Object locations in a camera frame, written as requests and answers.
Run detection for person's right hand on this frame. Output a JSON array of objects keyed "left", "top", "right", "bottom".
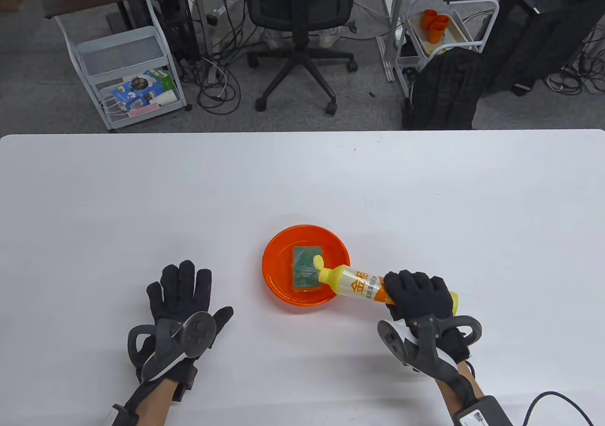
[{"left": 383, "top": 270, "right": 473, "bottom": 365}]

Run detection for person's left hand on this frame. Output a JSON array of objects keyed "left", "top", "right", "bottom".
[{"left": 128, "top": 260, "right": 234, "bottom": 389}]

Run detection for yellow dish soap bottle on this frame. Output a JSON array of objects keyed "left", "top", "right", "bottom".
[{"left": 313, "top": 254, "right": 460, "bottom": 317}]

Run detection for green sponge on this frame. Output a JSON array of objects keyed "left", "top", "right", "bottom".
[{"left": 292, "top": 245, "right": 325, "bottom": 290}]

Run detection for person's left forearm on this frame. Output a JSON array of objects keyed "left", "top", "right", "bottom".
[{"left": 122, "top": 380, "right": 182, "bottom": 426}]

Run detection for grey left hand controller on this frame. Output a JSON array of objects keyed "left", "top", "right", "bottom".
[{"left": 127, "top": 311, "right": 217, "bottom": 382}]

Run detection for grey hand controller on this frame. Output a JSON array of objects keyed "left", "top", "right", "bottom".
[
  {"left": 377, "top": 315, "right": 483, "bottom": 383},
  {"left": 127, "top": 311, "right": 217, "bottom": 382}
]

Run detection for grey right hand controller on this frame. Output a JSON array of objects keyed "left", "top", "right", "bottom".
[{"left": 377, "top": 315, "right": 483, "bottom": 383}]

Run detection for orange plastic bowl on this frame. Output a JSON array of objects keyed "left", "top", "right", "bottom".
[{"left": 262, "top": 224, "right": 351, "bottom": 314}]

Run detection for black backpack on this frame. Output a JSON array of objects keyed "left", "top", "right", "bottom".
[{"left": 402, "top": 48, "right": 485, "bottom": 130}]

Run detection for blue printed carton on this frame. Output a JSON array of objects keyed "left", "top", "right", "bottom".
[{"left": 112, "top": 69, "right": 164, "bottom": 110}]

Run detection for green packet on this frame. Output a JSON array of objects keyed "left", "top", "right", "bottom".
[{"left": 154, "top": 69, "right": 176, "bottom": 93}]

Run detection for white cart with beige tray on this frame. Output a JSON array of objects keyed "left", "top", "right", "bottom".
[{"left": 394, "top": 0, "right": 501, "bottom": 98}]

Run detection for black fabric cover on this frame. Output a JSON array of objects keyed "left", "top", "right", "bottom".
[{"left": 482, "top": 0, "right": 605, "bottom": 96}]

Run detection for white metal table leg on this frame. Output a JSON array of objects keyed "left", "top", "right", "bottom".
[{"left": 376, "top": 0, "right": 409, "bottom": 82}]

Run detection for black computer tower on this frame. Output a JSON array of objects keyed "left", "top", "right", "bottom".
[{"left": 147, "top": 0, "right": 201, "bottom": 62}]

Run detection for black office chair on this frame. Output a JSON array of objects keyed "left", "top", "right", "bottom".
[{"left": 243, "top": 0, "right": 360, "bottom": 117}]

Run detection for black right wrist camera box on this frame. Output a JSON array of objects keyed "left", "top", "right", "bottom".
[{"left": 453, "top": 395, "right": 513, "bottom": 426}]

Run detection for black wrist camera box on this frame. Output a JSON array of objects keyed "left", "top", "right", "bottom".
[
  {"left": 110, "top": 403, "right": 140, "bottom": 426},
  {"left": 453, "top": 395, "right": 513, "bottom": 426}
]

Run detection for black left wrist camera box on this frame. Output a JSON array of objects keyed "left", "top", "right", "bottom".
[{"left": 110, "top": 403, "right": 140, "bottom": 426}]

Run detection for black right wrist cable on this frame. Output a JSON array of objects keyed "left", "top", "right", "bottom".
[{"left": 522, "top": 391, "right": 594, "bottom": 426}]

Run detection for bundle of black floor cables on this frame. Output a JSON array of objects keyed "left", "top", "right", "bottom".
[
  {"left": 544, "top": 24, "right": 605, "bottom": 96},
  {"left": 177, "top": 0, "right": 258, "bottom": 114}
]

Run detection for white wire utility cart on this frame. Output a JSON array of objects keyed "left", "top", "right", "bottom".
[{"left": 54, "top": 0, "right": 193, "bottom": 132}]

